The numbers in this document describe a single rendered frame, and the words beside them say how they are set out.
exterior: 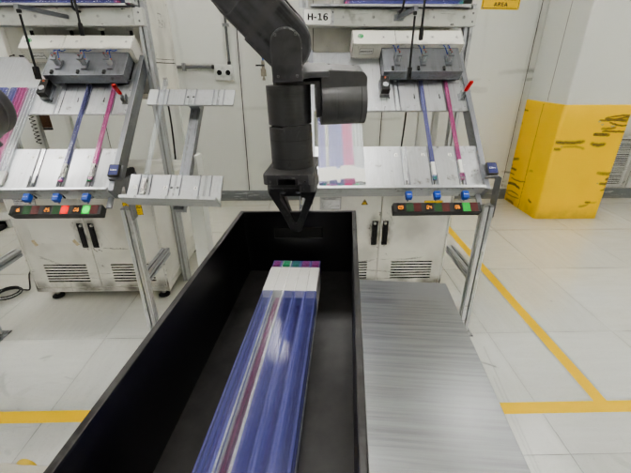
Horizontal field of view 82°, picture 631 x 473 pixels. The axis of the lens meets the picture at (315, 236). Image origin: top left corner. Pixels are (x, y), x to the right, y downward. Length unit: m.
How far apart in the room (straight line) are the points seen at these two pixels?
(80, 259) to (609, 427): 2.37
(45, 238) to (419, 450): 2.05
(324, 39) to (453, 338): 1.67
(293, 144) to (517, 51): 3.34
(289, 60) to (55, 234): 1.88
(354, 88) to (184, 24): 3.02
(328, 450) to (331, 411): 0.04
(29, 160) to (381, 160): 1.40
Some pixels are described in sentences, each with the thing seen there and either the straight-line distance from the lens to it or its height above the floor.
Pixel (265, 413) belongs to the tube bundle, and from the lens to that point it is 0.34.
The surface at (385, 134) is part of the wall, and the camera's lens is 3.43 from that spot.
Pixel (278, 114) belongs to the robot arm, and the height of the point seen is 1.09.
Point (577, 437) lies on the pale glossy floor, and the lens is 1.68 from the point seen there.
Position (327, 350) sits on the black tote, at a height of 0.85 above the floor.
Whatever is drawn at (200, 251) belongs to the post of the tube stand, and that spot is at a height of 0.42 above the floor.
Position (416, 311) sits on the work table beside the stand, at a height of 0.80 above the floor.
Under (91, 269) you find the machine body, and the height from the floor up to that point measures 0.20.
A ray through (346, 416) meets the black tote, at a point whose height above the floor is 0.86.
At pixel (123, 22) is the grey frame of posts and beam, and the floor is 1.32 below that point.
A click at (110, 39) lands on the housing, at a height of 1.26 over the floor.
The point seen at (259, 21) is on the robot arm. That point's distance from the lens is 0.45.
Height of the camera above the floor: 1.14
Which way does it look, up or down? 25 degrees down
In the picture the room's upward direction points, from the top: straight up
